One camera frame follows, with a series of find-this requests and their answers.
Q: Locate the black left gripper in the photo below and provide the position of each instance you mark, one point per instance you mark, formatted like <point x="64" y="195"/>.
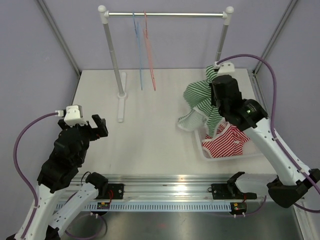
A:
<point x="96" y="133"/>

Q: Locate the green striped tank top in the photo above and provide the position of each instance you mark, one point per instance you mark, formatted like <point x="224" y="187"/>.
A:
<point x="199" y="99"/>

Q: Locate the blue wire hanger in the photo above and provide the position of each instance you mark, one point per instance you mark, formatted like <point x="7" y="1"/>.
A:
<point x="138" y="40"/>

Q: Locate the pink wire hanger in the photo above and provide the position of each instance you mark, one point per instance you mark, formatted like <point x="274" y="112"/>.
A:
<point x="149" y="51"/>

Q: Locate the red striped tank top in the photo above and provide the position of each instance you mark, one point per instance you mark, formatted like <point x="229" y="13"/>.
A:
<point x="228" y="141"/>

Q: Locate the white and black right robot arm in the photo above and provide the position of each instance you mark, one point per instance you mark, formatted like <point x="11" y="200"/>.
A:
<point x="294" y="178"/>

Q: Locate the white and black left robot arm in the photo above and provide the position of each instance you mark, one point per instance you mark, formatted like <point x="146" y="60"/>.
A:
<point x="43" y="221"/>

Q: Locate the white plastic basket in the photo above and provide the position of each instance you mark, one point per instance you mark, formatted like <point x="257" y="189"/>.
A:
<point x="249" y="149"/>

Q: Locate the white and silver clothes rack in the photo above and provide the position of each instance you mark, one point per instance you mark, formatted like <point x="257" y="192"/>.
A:
<point x="121" y="78"/>

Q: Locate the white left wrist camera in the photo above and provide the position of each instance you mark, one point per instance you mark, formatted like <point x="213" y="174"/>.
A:
<point x="72" y="115"/>

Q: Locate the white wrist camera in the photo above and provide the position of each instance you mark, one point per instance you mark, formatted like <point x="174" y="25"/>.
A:
<point x="225" y="68"/>
<point x="72" y="115"/>

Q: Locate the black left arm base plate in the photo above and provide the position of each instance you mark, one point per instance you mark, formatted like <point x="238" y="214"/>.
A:
<point x="115" y="191"/>

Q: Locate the left aluminium frame post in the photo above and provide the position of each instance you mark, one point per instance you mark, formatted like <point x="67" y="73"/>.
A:
<point x="48" y="16"/>

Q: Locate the aluminium frame post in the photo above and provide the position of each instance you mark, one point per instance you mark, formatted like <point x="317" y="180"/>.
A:
<point x="279" y="28"/>
<point x="48" y="16"/>

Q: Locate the white slotted cable duct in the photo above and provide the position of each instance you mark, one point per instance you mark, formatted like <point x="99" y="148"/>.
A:
<point x="117" y="206"/>

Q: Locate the aluminium mounting rail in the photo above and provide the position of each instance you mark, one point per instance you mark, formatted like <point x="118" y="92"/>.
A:
<point x="172" y="187"/>

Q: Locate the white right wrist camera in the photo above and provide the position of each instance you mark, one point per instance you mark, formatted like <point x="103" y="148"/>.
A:
<point x="225" y="68"/>

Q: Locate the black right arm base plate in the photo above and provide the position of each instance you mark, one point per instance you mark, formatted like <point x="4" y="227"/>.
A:
<point x="225" y="191"/>

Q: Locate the right aluminium frame post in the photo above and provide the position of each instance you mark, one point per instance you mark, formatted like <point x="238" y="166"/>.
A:
<point x="279" y="28"/>

